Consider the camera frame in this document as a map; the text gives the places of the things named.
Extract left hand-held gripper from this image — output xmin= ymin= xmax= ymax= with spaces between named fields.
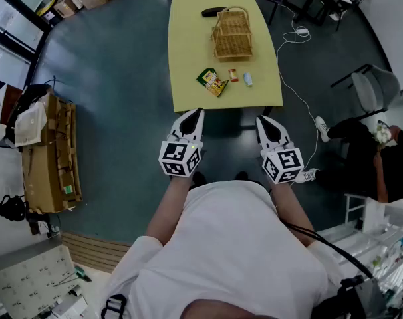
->
xmin=158 ymin=108 xmax=205 ymax=178

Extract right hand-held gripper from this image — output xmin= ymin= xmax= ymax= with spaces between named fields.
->
xmin=256 ymin=115 xmax=305 ymax=185

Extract green yellow snack packet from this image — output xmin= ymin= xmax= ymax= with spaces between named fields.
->
xmin=196 ymin=67 xmax=230 ymax=98

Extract wicker basket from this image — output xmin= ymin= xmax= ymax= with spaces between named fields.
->
xmin=210 ymin=6 xmax=254 ymax=62

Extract person's right forearm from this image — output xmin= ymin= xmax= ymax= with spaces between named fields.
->
xmin=269 ymin=181 xmax=317 ymax=247

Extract person's left forearm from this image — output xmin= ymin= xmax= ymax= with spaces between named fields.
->
xmin=144 ymin=174 xmax=194 ymax=247

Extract grey chair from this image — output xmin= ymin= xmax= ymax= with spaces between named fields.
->
xmin=330 ymin=64 xmax=402 ymax=121

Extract white flower bouquet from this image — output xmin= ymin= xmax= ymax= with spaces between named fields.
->
xmin=374 ymin=122 xmax=392 ymax=151

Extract black zip case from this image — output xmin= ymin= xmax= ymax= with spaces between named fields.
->
xmin=200 ymin=6 xmax=228 ymax=18

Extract person's white shirt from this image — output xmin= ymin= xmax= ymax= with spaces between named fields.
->
xmin=100 ymin=179 xmax=342 ymax=319

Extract long brown cardboard box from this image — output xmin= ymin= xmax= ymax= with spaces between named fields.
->
xmin=21 ymin=93 xmax=83 ymax=214

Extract white storage shelf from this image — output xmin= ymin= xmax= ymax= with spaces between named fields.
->
xmin=316 ymin=193 xmax=403 ymax=319

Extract wooden slat ramp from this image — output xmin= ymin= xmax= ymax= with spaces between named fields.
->
xmin=61 ymin=231 xmax=132 ymax=274

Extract white square box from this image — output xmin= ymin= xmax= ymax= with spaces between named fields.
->
xmin=14 ymin=101 xmax=49 ymax=148

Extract black bag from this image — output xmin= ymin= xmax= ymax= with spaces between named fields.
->
xmin=5 ymin=83 xmax=55 ymax=142

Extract small brown cardboard box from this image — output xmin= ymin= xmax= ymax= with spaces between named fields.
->
xmin=53 ymin=0 xmax=78 ymax=19

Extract green hand tool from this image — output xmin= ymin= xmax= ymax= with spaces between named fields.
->
xmin=73 ymin=266 xmax=92 ymax=282

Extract black grey device pack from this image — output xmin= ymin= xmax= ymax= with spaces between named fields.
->
xmin=336 ymin=275 xmax=388 ymax=319

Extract black headset gear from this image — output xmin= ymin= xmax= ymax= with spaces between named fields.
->
xmin=0 ymin=191 xmax=27 ymax=224

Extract white dotted board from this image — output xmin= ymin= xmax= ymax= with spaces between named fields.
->
xmin=0 ymin=244 xmax=76 ymax=319

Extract white cable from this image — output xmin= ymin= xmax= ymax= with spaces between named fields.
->
xmin=275 ymin=3 xmax=322 ymax=187

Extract black cable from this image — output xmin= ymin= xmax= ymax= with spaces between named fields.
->
xmin=281 ymin=222 xmax=375 ymax=280

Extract black strap with buckle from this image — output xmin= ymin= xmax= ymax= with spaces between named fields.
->
xmin=100 ymin=294 xmax=128 ymax=319

